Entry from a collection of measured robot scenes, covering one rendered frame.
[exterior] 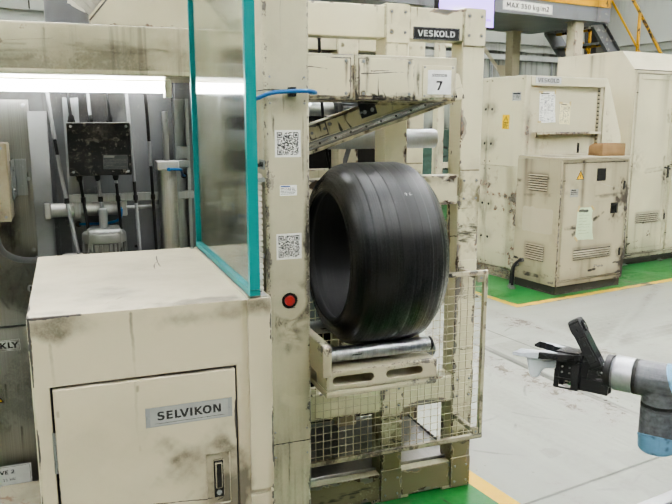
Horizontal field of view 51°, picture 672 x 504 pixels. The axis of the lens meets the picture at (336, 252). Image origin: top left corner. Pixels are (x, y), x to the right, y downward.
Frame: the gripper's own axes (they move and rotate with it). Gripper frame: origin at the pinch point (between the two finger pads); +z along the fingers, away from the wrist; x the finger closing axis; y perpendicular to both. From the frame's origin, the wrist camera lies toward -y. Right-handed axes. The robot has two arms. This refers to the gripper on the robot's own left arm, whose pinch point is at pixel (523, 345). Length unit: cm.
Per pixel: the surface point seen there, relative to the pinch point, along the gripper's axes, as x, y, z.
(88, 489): -85, 22, 43
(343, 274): 44, -5, 80
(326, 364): 4, 16, 57
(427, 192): 24, -34, 40
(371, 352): 19, 14, 52
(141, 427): -78, 11, 38
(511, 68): 878, -250, 357
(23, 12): 398, -252, 869
